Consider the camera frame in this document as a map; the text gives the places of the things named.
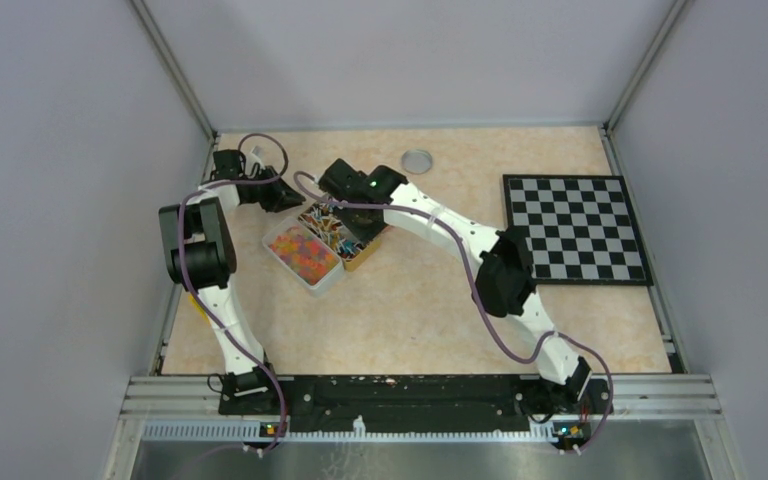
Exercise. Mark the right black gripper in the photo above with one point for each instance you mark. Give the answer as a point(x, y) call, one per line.
point(362, 235)

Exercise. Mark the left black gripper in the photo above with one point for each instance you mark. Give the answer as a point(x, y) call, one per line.
point(281, 196)

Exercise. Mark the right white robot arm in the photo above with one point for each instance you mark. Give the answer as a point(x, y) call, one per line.
point(497, 263)

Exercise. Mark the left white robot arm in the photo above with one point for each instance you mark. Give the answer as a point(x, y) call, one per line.
point(200, 256)

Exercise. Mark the gold lollipop tin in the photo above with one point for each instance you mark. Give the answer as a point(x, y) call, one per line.
point(321, 220)

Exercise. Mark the white star candy tin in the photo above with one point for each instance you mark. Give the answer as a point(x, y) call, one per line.
point(304, 255)

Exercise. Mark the silver round lid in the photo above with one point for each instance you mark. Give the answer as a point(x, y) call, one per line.
point(416, 161)

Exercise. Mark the yellow plastic cube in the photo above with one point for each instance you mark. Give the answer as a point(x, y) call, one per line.
point(199, 309)

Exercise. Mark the black white chessboard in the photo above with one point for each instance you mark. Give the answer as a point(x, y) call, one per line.
point(580, 229)

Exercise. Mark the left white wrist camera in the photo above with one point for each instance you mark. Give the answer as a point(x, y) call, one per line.
point(254, 161)

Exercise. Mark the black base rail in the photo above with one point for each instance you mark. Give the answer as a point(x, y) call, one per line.
point(408, 404)

